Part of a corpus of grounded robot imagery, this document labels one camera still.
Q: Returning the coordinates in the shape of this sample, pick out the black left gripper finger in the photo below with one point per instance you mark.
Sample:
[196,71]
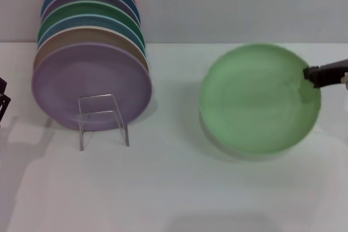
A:
[3,107]

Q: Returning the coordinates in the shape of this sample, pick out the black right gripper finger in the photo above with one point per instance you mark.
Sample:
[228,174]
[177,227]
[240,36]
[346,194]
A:
[326,74]

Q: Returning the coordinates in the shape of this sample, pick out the light green plate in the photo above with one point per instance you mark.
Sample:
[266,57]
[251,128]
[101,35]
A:
[255,104]

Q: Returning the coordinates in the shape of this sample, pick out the clear acrylic plate rack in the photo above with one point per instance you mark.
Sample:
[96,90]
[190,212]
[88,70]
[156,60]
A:
[81,134]

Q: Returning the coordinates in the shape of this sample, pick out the lilac plate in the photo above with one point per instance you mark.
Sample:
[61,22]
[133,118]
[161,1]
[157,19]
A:
[89,74]

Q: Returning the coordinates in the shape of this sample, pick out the tan plate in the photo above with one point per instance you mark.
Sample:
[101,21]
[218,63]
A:
[81,36]

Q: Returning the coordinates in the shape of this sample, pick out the light blue plate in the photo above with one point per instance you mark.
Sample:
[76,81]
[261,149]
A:
[89,21]

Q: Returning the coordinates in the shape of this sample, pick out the dark green plate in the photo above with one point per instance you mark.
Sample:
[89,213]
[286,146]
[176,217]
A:
[89,9]

